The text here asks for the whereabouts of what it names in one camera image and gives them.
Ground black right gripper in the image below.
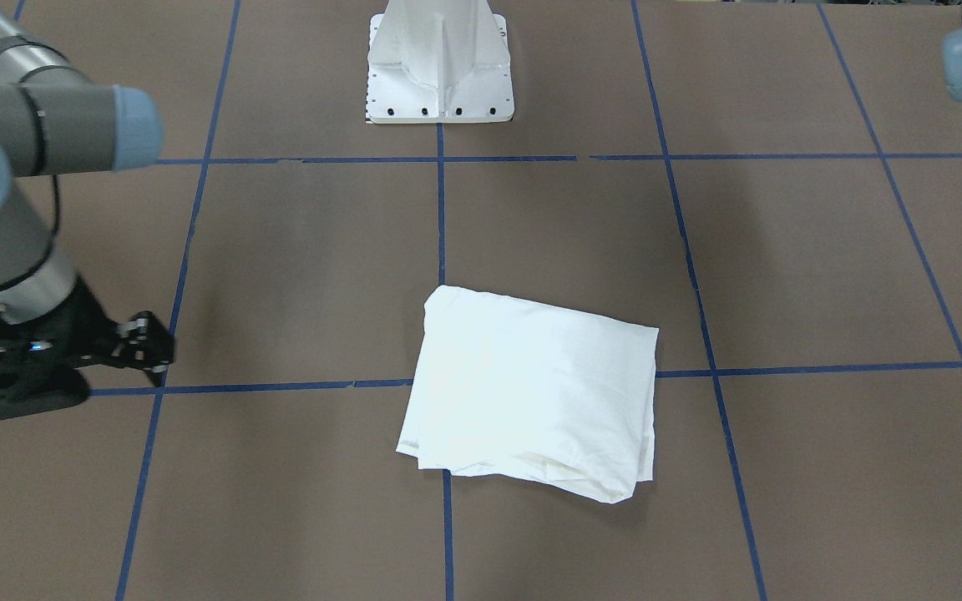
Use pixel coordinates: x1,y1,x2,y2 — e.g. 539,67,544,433
0,279,176,420

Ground white long-sleeve printed shirt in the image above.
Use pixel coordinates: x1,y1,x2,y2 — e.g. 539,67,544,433
396,285,661,503

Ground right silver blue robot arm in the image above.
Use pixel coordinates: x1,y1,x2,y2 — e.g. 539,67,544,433
0,12,175,420

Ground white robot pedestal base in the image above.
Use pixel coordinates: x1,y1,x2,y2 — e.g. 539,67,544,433
364,1,515,124

